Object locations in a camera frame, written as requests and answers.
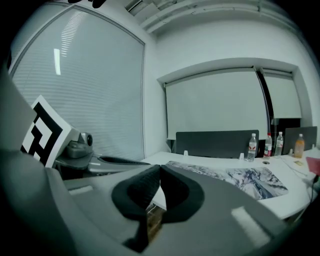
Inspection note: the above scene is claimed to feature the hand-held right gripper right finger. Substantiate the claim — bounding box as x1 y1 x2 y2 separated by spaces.
159 164 206 225

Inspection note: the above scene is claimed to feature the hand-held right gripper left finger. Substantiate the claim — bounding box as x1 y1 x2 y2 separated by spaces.
111 164 161 254

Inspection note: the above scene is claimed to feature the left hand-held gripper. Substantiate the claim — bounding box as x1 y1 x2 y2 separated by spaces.
19 94 152 181

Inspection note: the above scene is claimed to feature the anime print desk mat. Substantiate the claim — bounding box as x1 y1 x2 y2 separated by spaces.
165 160 289 201

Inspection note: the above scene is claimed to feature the long dark grey divider panel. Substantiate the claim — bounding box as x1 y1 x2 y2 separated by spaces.
175 129 260 159

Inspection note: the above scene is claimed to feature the grey venetian blind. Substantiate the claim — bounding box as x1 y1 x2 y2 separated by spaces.
9 6 146 162

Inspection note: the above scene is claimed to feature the clear water bottle white cap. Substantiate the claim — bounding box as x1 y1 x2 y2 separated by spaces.
274 131 285 157
246 133 259 162

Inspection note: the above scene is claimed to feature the wide white roller blind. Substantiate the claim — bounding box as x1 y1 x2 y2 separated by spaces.
163 66 270 141

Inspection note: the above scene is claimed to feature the clear bottle red cap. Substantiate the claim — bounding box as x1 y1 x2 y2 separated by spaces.
263 132 273 160

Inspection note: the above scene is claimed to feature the orange drink bottle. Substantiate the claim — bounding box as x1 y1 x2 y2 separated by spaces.
293 133 306 159

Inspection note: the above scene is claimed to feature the short dark grey divider panel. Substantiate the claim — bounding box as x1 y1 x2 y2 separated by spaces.
283 126 318 156

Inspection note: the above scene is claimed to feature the narrow white roller blind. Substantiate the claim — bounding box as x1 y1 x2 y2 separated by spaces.
262 70 303 120

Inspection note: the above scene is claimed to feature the ceiling air vent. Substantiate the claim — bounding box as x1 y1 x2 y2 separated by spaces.
124 0 144 12

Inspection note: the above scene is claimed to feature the black window frame post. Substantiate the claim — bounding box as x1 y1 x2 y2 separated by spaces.
252 65 275 137

